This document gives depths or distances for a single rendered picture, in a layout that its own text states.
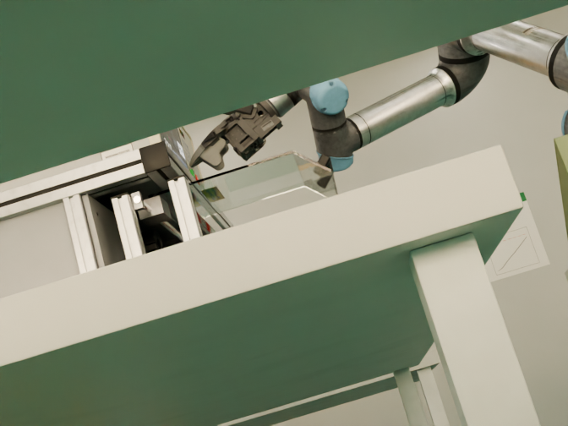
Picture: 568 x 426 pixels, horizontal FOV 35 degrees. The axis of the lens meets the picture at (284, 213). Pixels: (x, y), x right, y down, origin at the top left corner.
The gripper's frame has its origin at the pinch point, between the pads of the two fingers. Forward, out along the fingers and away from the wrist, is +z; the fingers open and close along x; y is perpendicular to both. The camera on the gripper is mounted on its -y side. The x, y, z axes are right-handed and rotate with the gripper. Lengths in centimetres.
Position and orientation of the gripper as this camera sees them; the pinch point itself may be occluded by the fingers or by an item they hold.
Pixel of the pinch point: (192, 160)
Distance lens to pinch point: 193.5
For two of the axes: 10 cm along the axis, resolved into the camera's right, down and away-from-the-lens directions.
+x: 1.1, 2.2, 9.7
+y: 6.6, 7.2, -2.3
